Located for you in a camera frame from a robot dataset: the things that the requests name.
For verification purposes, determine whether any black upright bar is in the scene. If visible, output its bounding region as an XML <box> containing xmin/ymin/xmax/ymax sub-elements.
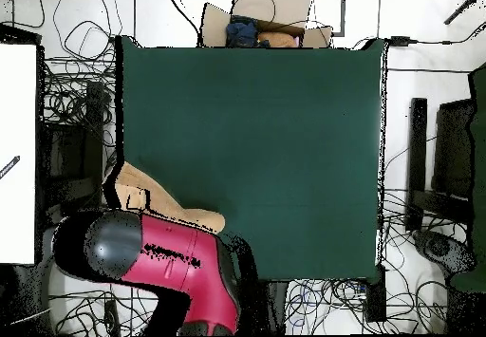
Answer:
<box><xmin>404</xmin><ymin>97</ymin><xmax>429</xmax><ymax>234</ymax></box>

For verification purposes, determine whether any dark slim rod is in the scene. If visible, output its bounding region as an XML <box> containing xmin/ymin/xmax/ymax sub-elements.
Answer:
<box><xmin>442</xmin><ymin>0</ymin><xmax>485</xmax><ymax>26</ymax></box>

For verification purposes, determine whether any orange cloth item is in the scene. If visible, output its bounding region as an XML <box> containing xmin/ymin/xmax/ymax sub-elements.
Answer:
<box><xmin>257</xmin><ymin>30</ymin><xmax>299</xmax><ymax>48</ymax></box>

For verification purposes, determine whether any black power strip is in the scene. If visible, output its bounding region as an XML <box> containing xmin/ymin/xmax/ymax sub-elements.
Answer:
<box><xmin>103</xmin><ymin>299</ymin><xmax>121</xmax><ymax>336</ymax></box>

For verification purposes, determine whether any grey angled frame bar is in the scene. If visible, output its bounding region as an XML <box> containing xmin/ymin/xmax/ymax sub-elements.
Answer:
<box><xmin>329</xmin><ymin>0</ymin><xmax>347</xmax><ymax>37</ymax></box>

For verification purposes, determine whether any tan terry towel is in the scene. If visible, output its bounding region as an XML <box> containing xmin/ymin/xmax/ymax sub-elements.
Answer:
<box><xmin>103</xmin><ymin>160</ymin><xmax>227</xmax><ymax>234</ymax></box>

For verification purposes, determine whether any green cloth drape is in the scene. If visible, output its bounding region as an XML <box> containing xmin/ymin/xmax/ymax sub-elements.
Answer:
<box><xmin>449</xmin><ymin>61</ymin><xmax>486</xmax><ymax>292</ymax></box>

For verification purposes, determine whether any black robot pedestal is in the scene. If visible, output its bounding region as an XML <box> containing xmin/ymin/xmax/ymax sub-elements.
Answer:
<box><xmin>261</xmin><ymin>280</ymin><xmax>290</xmax><ymax>336</ymax></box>

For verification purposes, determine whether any dark green table cloth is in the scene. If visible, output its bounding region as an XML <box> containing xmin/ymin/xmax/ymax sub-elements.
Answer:
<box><xmin>115</xmin><ymin>35</ymin><xmax>386</xmax><ymax>283</ymax></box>

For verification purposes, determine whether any black and blue cable tangle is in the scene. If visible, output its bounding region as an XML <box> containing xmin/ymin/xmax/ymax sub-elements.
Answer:
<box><xmin>284</xmin><ymin>278</ymin><xmax>367</xmax><ymax>336</ymax></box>

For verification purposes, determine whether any white board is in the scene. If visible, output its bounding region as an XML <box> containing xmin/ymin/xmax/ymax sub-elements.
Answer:
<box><xmin>0</xmin><ymin>43</ymin><xmax>38</xmax><ymax>266</ymax></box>

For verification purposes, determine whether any black stand frame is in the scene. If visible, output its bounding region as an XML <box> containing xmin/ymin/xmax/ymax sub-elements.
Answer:
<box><xmin>39</xmin><ymin>80</ymin><xmax>111</xmax><ymax>220</ymax></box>

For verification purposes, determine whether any dark blue garment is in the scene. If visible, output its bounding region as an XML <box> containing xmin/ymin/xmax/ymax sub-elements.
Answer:
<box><xmin>225</xmin><ymin>14</ymin><xmax>261</xmax><ymax>48</ymax></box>

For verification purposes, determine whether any brown cardboard box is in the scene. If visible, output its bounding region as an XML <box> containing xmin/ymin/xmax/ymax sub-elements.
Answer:
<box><xmin>198</xmin><ymin>0</ymin><xmax>334</xmax><ymax>49</ymax></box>

